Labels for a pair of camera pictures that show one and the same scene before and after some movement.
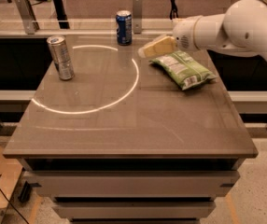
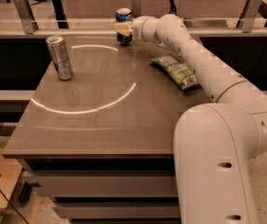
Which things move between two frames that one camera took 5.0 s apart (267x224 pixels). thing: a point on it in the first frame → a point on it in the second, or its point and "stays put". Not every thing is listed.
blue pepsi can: x=124 y=27 stays put
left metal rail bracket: x=27 y=14 stays put
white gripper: x=184 y=35 → x=137 y=29
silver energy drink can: x=61 y=57 stays put
